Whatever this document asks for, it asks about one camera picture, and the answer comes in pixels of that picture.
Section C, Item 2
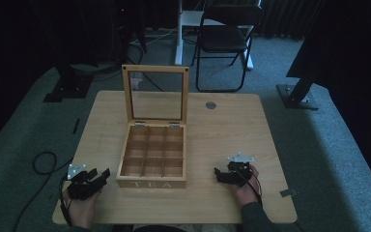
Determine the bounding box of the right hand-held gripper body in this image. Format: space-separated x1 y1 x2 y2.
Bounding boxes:
222 151 256 189

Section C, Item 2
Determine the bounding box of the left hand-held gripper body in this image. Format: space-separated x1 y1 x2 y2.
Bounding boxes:
66 162 102 201

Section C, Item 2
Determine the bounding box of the wooden tea box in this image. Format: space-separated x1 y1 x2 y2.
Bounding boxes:
115 64 190 189

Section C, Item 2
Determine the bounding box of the person's left hand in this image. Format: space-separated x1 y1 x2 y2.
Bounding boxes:
62 188 101 230

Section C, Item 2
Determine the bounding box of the person's right hand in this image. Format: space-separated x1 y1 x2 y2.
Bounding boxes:
231 164 261 207

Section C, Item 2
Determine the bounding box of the grey tape piece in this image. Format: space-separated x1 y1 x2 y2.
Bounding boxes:
278 188 300 198

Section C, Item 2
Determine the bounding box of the black folding chair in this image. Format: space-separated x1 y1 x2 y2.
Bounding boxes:
190 4 265 94

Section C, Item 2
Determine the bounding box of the white desk leg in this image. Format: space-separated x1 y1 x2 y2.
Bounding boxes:
174 0 255 71

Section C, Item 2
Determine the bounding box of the dark curtain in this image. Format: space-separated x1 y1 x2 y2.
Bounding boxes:
259 0 313 41

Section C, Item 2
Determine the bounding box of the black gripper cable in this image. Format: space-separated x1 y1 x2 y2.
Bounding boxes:
242 169 264 208
58 175 75 227

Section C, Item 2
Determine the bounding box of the black floor cable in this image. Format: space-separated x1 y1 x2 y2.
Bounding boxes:
12 151 75 232

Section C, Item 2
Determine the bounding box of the black stand with base plate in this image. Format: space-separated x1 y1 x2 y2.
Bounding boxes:
275 62 321 112
43 61 95 104

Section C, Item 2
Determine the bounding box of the white floor cable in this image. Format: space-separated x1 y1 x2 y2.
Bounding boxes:
130 27 179 46

